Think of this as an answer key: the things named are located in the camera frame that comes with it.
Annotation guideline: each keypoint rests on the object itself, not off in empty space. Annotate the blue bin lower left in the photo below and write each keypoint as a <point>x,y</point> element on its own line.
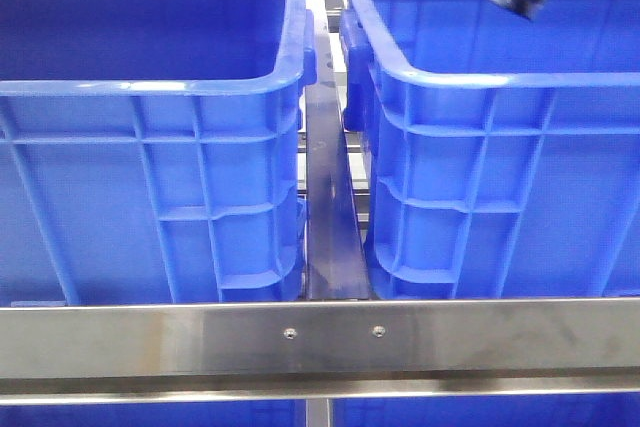
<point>234,413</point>

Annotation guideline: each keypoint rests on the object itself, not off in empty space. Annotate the steel front shelf rail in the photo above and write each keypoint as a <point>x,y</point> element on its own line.
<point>343,349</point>

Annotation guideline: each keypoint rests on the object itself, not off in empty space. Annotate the blue plastic bin left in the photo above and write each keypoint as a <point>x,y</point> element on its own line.
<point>149,150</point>

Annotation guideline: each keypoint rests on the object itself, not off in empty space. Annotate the blue plastic bin right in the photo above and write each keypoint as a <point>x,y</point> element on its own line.
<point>504,151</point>

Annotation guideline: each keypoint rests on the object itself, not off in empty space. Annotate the steel centre divider bar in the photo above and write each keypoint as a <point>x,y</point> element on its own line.
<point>336,264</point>

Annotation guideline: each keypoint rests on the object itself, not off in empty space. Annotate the blue plastic bin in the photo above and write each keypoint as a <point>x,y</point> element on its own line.
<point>149,150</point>
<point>504,151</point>

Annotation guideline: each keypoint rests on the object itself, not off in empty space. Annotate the blue bin lower right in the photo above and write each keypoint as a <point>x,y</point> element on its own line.
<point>601,409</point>

